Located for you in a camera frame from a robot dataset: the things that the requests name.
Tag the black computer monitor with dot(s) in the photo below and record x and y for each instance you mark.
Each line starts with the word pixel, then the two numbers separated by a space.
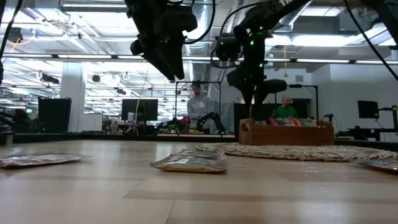
pixel 146 109
pixel 367 109

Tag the small green potted plant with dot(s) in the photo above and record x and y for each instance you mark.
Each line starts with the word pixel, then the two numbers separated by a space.
pixel 173 128

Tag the round woven placemat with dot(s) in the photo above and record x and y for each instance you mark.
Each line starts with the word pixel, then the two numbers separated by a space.
pixel 311 153

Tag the person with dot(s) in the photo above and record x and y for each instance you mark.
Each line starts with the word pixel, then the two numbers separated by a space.
pixel 199 107
pixel 284 110
pixel 20 119

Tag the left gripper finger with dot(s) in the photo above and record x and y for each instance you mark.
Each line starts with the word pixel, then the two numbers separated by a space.
pixel 138 46
pixel 171 59

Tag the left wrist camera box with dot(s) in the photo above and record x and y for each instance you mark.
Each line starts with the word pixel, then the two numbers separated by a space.
pixel 175 20

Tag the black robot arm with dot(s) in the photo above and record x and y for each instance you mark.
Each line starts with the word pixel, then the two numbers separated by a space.
pixel 213 119

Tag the black metal frame stand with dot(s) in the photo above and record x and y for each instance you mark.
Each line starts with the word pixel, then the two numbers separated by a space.
pixel 186 82
pixel 316 102

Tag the white building column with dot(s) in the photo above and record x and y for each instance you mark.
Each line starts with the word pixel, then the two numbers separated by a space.
pixel 73 93

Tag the black divider panel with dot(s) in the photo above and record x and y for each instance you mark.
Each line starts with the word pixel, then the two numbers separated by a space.
pixel 242 112

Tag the long white light strip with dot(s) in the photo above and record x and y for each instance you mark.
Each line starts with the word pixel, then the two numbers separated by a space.
pixel 84 56

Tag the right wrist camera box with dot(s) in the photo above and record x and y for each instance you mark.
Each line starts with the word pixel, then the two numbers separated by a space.
pixel 228 46

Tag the black cabinet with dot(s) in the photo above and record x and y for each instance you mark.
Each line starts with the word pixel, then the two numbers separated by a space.
pixel 54 115

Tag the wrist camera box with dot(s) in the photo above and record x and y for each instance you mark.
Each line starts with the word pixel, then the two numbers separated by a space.
pixel 228 46
pixel 175 20

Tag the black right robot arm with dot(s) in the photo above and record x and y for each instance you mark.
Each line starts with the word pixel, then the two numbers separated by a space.
pixel 270 12

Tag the silver spiral air duct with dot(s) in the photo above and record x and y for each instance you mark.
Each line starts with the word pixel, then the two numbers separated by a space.
pixel 202 71
pixel 295 15

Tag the wooden divided tea box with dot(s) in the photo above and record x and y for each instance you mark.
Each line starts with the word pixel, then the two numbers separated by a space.
pixel 280 135

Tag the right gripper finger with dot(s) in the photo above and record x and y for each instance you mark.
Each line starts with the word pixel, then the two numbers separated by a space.
pixel 245 95
pixel 273 86

